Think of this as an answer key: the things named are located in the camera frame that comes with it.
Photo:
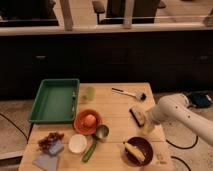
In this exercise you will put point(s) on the black office chair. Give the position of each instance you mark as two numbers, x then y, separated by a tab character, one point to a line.
127	11

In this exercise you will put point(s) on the green cucumber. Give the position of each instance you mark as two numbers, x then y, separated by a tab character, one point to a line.
90	151

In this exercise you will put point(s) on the green plastic tray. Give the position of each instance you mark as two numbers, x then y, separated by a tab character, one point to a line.
55	102

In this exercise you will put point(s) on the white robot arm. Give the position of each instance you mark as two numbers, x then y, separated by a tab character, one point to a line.
175	106

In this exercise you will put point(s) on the grey blue cloth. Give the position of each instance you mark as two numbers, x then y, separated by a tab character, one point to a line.
46	162

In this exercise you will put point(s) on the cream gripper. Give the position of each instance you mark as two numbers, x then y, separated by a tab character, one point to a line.
147	128

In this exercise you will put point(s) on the yellow corn cob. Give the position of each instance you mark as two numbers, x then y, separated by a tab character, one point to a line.
134	150

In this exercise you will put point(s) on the green plastic cup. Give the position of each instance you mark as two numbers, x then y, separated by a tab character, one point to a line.
89	94

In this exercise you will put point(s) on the small metal cup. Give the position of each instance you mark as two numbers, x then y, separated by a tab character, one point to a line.
102	132

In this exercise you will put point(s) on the dark brown plate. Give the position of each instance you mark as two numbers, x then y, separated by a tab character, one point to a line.
145	147

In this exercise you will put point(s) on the orange plastic bowl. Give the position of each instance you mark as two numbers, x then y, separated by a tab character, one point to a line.
78	123

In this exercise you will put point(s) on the blue black object on floor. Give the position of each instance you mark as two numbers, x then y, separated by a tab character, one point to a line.
200	100

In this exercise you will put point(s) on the orange fruit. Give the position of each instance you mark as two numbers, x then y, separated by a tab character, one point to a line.
89	121

